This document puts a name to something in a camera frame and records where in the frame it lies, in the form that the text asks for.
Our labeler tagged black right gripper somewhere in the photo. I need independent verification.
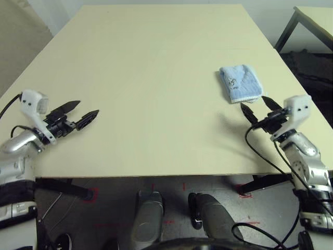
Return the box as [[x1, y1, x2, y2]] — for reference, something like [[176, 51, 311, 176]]
[[240, 95, 290, 135]]

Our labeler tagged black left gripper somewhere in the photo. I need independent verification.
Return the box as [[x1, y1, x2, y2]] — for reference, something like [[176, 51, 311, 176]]
[[41, 99, 100, 139]]

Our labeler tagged blue towel white trim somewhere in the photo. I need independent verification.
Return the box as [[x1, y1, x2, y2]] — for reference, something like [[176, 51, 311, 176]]
[[218, 64, 264, 104]]

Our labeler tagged black table base bar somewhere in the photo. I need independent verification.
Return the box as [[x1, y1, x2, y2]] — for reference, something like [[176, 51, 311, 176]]
[[35, 178, 95, 201], [238, 173, 296, 196]]

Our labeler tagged red floor tape corner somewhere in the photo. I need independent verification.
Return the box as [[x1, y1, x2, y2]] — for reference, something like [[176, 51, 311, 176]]
[[83, 187, 99, 203], [236, 183, 253, 199]]

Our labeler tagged grey robot right leg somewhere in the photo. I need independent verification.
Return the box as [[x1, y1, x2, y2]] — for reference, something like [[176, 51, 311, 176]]
[[187, 192, 242, 244]]

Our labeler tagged grey robot leg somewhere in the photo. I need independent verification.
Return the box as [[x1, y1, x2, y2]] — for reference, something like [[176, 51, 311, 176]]
[[131, 190, 165, 244], [187, 192, 242, 244]]

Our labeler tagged grey robot left leg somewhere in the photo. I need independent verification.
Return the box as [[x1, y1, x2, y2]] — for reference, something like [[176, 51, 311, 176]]
[[131, 190, 165, 244]]

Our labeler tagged dark robot torso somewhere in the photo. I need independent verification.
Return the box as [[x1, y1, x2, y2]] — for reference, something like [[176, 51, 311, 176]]
[[142, 236, 261, 250]]

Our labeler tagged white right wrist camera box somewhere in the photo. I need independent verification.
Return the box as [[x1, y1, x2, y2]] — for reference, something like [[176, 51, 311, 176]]
[[270, 95, 312, 141]]

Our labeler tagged black left wrist camera cable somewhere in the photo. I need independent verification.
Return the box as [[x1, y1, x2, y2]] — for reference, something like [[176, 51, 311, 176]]
[[0, 93, 34, 139]]

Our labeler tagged thin white floor cable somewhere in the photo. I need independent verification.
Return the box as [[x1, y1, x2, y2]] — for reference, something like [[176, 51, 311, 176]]
[[41, 191, 79, 222]]

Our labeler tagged beige side table black frame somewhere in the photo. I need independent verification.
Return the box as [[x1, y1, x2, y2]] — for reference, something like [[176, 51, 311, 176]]
[[274, 6, 333, 54]]

